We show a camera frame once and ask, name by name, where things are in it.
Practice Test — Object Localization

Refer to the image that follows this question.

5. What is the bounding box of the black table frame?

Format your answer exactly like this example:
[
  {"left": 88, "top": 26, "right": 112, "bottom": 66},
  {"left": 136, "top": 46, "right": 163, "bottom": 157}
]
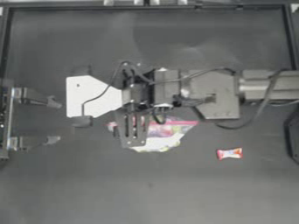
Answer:
[{"left": 0, "top": 0, "right": 299, "bottom": 97}]

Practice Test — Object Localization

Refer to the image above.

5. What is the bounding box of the clear bag with pink zip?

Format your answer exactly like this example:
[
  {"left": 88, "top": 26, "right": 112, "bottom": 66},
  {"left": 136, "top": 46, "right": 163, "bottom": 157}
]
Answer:
[{"left": 107, "top": 116, "right": 199, "bottom": 153}]

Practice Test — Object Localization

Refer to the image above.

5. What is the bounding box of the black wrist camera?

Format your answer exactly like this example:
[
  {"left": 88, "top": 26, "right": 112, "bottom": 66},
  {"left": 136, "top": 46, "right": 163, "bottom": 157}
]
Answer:
[{"left": 71, "top": 115, "right": 94, "bottom": 128}]

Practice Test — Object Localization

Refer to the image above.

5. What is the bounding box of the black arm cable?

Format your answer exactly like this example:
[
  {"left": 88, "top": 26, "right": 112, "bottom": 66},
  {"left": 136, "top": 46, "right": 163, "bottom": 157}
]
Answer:
[{"left": 80, "top": 60, "right": 290, "bottom": 130}]

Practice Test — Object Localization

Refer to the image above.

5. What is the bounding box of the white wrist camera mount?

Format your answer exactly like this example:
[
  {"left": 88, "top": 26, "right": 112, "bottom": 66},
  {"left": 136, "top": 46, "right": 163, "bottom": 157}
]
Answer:
[{"left": 66, "top": 74, "right": 124, "bottom": 119}]

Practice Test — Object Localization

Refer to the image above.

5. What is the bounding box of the red white candy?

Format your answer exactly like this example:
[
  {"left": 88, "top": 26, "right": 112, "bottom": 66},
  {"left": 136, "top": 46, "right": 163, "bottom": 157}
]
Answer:
[{"left": 215, "top": 147, "right": 245, "bottom": 161}]

